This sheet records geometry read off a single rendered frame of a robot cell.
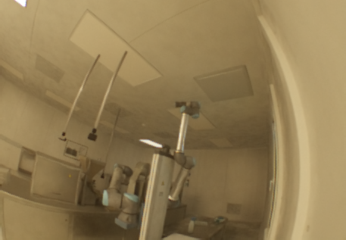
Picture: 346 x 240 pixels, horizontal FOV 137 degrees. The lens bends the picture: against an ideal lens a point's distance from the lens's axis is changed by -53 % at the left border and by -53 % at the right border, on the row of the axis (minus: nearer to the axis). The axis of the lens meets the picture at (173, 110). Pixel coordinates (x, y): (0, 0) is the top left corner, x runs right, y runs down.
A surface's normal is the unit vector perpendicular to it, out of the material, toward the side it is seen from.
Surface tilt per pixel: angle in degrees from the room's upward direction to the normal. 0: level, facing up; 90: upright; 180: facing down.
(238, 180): 90
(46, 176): 90
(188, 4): 180
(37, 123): 90
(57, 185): 90
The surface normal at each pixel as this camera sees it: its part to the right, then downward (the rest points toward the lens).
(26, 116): 0.81, -0.13
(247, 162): -0.57, -0.43
